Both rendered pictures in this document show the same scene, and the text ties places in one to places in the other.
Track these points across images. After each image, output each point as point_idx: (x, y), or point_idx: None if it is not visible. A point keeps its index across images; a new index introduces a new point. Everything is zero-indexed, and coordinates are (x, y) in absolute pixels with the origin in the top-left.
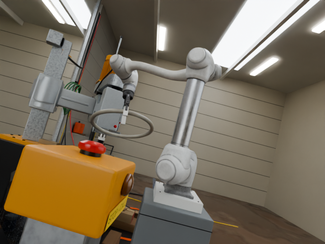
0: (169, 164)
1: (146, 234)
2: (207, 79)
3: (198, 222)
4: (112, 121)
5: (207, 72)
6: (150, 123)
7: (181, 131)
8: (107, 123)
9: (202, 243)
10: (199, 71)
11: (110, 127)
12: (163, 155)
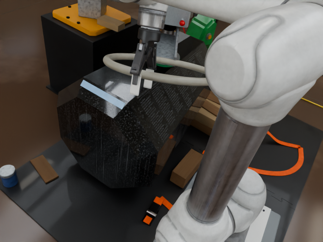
0: None
1: None
2: (278, 120)
3: None
4: (179, 10)
5: (271, 114)
6: (200, 85)
7: (198, 202)
8: (170, 16)
9: None
10: (240, 111)
11: (176, 21)
12: (168, 218)
